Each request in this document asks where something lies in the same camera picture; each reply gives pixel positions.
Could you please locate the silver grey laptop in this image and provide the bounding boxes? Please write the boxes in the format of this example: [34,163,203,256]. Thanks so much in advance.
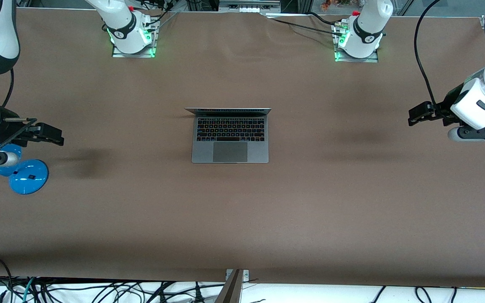
[184,107,272,164]

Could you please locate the blue desk lamp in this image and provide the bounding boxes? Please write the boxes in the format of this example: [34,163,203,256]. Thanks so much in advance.
[0,131,49,195]

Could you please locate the silver power strip box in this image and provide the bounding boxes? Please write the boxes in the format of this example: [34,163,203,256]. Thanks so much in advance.
[219,0,281,13]

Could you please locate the brown table cover sheet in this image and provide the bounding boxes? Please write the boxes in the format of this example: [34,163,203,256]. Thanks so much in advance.
[0,8,485,288]

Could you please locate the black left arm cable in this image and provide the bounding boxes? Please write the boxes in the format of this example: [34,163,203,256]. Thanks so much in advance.
[413,0,442,106]

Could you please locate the black base power cable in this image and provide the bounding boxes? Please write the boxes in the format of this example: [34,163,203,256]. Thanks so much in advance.
[266,16,341,35]

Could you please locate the teal floor cable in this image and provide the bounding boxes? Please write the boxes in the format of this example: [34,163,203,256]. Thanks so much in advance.
[22,276,37,303]

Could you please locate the black base cable tangle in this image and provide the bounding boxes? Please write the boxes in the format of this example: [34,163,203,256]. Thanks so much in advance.
[141,0,184,27]

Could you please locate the camera mount post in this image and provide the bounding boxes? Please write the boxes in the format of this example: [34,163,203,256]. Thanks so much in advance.
[215,269,250,303]

